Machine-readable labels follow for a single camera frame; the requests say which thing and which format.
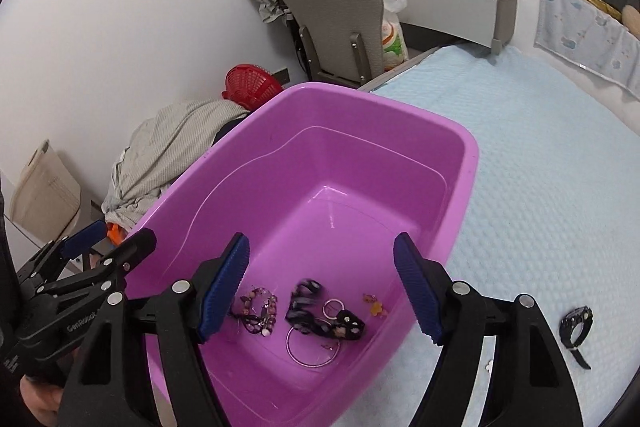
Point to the beige striped cloth pile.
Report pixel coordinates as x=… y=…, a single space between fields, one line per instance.
x=170 y=142

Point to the person's left hand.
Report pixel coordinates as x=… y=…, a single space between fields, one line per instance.
x=42 y=402

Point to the red plastic colander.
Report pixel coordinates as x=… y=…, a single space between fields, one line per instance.
x=252 y=87

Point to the grey bedside shelf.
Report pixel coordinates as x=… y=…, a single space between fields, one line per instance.
x=460 y=12

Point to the black patterned ribbon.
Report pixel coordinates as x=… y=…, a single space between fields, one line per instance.
x=345 y=326

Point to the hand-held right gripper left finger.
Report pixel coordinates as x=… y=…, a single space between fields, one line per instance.
x=222 y=287

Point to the large silver bangle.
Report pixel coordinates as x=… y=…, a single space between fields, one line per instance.
x=288 y=347

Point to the brown paper bag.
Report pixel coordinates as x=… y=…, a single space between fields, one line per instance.
x=45 y=192

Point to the white plastic bag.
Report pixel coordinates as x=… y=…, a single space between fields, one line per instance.
x=395 y=32

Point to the light blue bed blanket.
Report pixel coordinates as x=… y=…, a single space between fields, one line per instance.
x=550 y=182

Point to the small silver hoop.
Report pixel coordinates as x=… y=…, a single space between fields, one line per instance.
x=324 y=311

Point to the purple plastic bin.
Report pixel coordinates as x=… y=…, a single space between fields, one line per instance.
x=325 y=157

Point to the black wrist watch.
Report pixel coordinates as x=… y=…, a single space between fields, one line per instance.
x=575 y=327

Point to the grey chair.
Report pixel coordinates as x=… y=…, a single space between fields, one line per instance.
x=325 y=7

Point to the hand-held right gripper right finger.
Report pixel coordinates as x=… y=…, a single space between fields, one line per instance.
x=417 y=287

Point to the blue printed blanket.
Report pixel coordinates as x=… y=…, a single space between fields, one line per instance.
x=585 y=32

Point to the yellow charm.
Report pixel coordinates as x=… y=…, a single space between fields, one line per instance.
x=375 y=305

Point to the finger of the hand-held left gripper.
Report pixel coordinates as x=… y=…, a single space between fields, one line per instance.
x=82 y=238
x=132 y=247

